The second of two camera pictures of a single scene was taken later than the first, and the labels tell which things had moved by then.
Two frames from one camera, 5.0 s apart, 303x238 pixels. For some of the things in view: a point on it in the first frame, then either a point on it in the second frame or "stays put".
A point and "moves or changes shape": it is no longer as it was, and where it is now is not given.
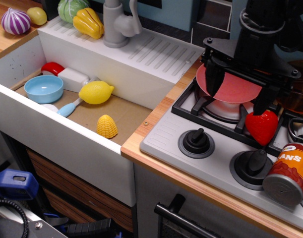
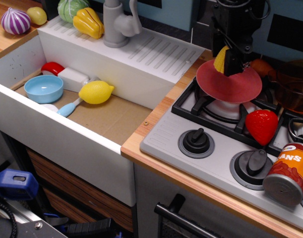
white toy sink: (144, 70) stays put
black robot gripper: (219, 55) → (234, 23)
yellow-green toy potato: (37, 16) stays put
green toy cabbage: (67, 9) stays put
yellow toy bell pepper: (87, 22) stays put
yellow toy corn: (106, 127) moves or changes shape
